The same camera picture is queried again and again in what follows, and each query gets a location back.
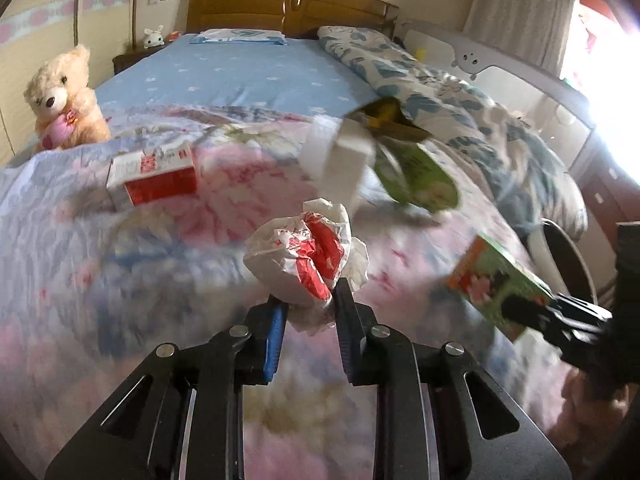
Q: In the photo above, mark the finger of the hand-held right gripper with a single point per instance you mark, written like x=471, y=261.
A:
x=550, y=317

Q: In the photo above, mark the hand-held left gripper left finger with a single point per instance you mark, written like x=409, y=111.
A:
x=276, y=345

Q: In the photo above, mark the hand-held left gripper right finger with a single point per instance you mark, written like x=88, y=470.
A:
x=346, y=340

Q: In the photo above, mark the white round trash bin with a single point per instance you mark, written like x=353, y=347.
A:
x=570, y=260

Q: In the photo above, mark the green and orange box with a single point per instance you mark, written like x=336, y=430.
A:
x=490, y=280

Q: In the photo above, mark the white red plastic bag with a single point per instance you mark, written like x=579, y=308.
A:
x=300, y=255

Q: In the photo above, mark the green snack bag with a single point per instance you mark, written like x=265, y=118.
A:
x=425, y=180

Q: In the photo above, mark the red and white box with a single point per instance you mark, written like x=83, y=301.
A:
x=160, y=185

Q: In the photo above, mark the olive yellow snack bag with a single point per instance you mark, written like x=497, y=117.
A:
x=395, y=125

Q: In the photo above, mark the pink floral blanket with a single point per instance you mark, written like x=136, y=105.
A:
x=150, y=285

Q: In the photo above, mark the white quilt with blue clouds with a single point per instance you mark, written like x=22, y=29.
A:
x=450, y=95

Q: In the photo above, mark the blue bed sheet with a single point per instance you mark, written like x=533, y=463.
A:
x=240, y=75

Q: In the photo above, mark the grey patterned curtain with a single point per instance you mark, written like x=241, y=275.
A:
x=525, y=10

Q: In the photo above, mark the blue patterned pillow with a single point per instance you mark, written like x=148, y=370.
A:
x=240, y=36

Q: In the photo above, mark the dark wooden nightstand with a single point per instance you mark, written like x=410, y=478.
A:
x=125, y=62

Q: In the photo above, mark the small orange toy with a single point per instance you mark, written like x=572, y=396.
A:
x=174, y=36

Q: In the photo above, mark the white bunny toy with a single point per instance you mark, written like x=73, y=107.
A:
x=153, y=38

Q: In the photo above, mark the beige teddy bear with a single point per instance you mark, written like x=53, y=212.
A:
x=55, y=95

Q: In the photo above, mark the wooden headboard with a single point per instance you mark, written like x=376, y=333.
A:
x=240, y=5

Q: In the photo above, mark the cream sliding door wardrobe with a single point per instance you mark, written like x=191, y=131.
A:
x=30, y=25

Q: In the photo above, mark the grey bed guard rail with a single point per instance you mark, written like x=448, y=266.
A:
x=500, y=55

